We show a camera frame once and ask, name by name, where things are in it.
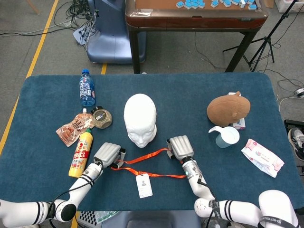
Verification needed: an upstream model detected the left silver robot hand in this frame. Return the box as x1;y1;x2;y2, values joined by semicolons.
93;142;126;169

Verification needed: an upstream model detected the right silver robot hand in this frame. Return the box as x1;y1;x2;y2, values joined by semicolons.
166;135;194;163

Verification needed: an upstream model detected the orange lanyard with white badge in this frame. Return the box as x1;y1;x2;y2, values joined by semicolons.
110;147;187;199

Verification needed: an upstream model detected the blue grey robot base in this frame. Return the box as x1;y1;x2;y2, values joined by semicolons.
111;210;202;228

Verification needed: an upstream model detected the white foam mannequin head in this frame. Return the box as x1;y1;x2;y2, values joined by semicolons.
123;93;158;149

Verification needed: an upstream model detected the yellow squeeze sauce bottle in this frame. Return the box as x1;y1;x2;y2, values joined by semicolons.
68;127;94;178

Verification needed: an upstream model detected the glass spice jar black lid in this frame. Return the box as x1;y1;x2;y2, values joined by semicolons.
90;105;113;130

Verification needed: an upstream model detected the brown spout pouch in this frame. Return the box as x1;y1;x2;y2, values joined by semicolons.
56;108;94;148

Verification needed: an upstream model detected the white light blue cup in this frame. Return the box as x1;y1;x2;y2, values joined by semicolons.
208;125;240;149

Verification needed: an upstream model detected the blue felt table cloth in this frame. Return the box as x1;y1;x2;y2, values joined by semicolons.
0;72;292;212

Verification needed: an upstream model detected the brown plush toy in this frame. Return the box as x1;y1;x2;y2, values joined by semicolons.
206;91;251;127

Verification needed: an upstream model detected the green printed plastic bag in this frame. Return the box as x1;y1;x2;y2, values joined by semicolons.
95;210;119;224

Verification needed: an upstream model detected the white cardboard box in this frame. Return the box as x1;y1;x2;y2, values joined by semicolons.
227;92;247;131

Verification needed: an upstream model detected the blue plastic water bottle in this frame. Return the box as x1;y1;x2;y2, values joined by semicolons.
79;68;96;107

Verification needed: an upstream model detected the black white checkerboard card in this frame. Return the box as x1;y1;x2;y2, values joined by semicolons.
77;210;99;227

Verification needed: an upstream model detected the pink wet wipes pack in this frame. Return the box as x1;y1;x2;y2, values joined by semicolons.
240;138;285;178

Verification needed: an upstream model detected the black crate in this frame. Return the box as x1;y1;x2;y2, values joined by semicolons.
284;119;304;133

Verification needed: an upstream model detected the grey white sneaker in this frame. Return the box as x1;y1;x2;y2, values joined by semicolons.
287;127;304;161

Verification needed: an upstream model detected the blue grey machine base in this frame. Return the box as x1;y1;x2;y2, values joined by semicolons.
85;0;147;64

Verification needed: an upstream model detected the white power strip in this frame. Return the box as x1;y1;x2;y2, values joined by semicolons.
73;22;95;46

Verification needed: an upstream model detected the brown mahjong table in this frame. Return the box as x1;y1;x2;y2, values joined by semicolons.
125;0;269;74

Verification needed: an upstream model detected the black tripod stand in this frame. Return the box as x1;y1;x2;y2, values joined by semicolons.
222;0;304;73

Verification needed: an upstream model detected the wooden leg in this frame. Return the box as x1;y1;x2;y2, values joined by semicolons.
25;0;40;15

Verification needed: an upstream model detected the white storage box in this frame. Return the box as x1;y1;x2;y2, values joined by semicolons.
275;0;304;14

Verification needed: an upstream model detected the thin black cable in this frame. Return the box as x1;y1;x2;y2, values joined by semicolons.
194;32;226;71

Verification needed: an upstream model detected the white floor cable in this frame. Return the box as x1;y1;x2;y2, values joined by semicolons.
277;96;300;114

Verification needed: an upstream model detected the long black floor cable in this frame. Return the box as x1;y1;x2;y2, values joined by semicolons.
0;23;79;37

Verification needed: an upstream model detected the black cable bundle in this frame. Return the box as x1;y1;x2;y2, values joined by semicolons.
53;0;98;29

